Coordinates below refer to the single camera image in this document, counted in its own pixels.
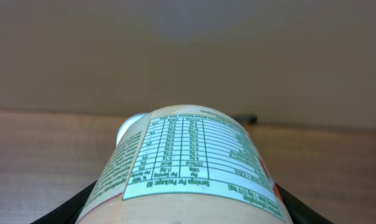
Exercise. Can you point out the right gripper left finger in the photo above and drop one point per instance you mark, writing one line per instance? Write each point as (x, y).
(68, 212)

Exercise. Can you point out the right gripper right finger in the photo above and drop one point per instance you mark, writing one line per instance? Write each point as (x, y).
(299, 212)

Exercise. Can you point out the green lid seasoning jar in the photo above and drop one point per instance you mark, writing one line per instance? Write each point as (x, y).
(184, 164)

